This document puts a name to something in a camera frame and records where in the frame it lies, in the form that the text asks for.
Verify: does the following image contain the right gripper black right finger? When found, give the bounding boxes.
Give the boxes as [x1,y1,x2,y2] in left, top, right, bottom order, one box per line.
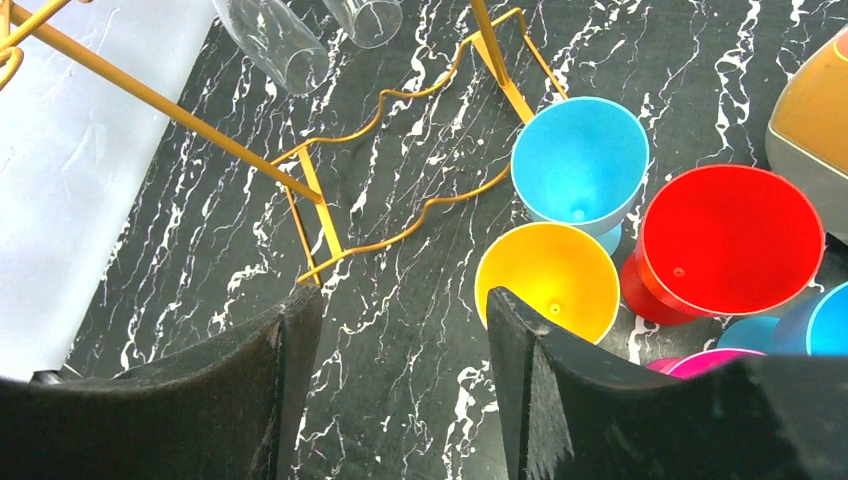
[487,287,847,479]

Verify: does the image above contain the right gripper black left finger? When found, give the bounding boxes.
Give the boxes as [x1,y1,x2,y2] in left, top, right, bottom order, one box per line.
[1,285,323,479]

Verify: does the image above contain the magenta wine glass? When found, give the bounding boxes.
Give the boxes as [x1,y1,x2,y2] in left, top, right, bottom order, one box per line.
[647,348,765,379]

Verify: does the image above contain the yellow wine glass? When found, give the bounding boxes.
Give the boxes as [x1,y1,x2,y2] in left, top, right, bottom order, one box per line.
[474,222,621,344]

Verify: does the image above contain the red wine glass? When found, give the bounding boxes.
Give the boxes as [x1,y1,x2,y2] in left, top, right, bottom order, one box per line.
[620,164,825,325]

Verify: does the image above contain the light blue wine glass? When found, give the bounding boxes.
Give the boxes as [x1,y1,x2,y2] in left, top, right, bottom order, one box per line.
[510,96,651,255]

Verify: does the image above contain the teal blue wine glass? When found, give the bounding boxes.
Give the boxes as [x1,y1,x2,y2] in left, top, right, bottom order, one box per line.
[717,283,847,356]

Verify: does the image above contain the clear wine glass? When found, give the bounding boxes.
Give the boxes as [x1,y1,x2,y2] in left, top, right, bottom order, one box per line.
[322,0,403,49]
[213,0,330,95]

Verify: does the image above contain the round pastel drawer cabinet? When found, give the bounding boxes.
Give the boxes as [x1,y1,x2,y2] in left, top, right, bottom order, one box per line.
[766,29,847,243]

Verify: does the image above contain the gold wire wine glass rack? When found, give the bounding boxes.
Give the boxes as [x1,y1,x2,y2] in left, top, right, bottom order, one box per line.
[0,0,571,287]

